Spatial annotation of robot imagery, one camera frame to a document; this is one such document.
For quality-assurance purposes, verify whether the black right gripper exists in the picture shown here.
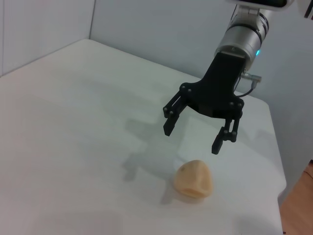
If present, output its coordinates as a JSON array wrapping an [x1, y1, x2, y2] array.
[[162, 51, 246, 155]]

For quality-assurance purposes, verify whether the pale round bread bun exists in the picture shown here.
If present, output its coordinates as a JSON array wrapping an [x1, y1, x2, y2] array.
[[174, 160, 214, 199]]

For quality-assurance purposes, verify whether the right wrist connector cable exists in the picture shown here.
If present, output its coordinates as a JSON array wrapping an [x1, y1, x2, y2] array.
[[233, 70, 263, 98]]

